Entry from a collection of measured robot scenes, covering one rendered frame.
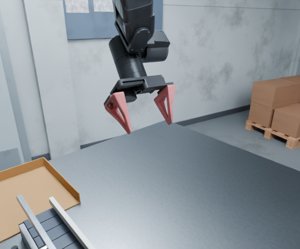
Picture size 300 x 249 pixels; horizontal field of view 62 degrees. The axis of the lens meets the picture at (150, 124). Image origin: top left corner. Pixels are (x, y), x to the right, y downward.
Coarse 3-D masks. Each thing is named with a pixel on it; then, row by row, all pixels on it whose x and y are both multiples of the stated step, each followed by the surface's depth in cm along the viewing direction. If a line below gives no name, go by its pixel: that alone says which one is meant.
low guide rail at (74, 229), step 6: (54, 204) 67; (60, 210) 64; (60, 216) 64; (66, 216) 62; (66, 222) 62; (72, 222) 60; (72, 228) 59; (78, 228) 59; (78, 234) 57; (78, 240) 58; (84, 240) 56; (84, 246) 55; (90, 246) 54
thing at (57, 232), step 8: (40, 216) 67; (48, 216) 67; (56, 216) 67; (48, 224) 65; (56, 224) 65; (64, 224) 65; (32, 232) 62; (48, 232) 62; (56, 232) 62; (64, 232) 62; (40, 240) 60; (56, 240) 60; (64, 240) 60; (72, 240) 60; (56, 248) 58; (64, 248) 58; (72, 248) 58; (80, 248) 58
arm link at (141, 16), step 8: (112, 0) 45; (120, 0) 40; (128, 0) 40; (136, 0) 40; (144, 0) 41; (152, 0) 42; (120, 8) 42; (128, 8) 41; (136, 8) 41; (144, 8) 42; (152, 8) 43; (120, 16) 46; (128, 16) 42; (136, 16) 43; (144, 16) 43; (152, 16) 44; (120, 24) 47; (128, 24) 43; (136, 24) 44; (144, 24) 45; (152, 24) 46; (128, 32) 45; (152, 32) 48; (128, 40) 47
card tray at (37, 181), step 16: (0, 176) 89; (16, 176) 92; (32, 176) 92; (48, 176) 92; (0, 192) 84; (16, 192) 84; (32, 192) 84; (48, 192) 84; (64, 192) 84; (0, 208) 77; (16, 208) 77; (32, 208) 77; (48, 208) 77; (64, 208) 77; (0, 224) 71; (16, 224) 71; (0, 240) 66
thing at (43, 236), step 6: (18, 198) 62; (24, 204) 60; (24, 210) 58; (30, 210) 58; (30, 216) 56; (36, 222) 54; (36, 228) 53; (42, 228) 53; (42, 234) 51; (42, 240) 50; (48, 240) 50; (48, 246) 49; (54, 246) 49
